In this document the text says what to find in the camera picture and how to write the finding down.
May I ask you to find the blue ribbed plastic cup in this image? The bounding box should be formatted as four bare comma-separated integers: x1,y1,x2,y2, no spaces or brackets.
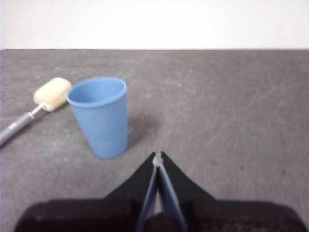
65,76,129,160

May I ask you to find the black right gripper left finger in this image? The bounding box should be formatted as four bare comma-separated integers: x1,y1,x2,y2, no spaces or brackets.
14,151,158,232

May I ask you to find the grey-handled sponge cup brush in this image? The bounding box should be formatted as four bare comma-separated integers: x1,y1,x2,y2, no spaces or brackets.
0,76,73,148

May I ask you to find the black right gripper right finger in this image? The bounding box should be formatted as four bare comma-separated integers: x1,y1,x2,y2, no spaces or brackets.
158,151,305,232

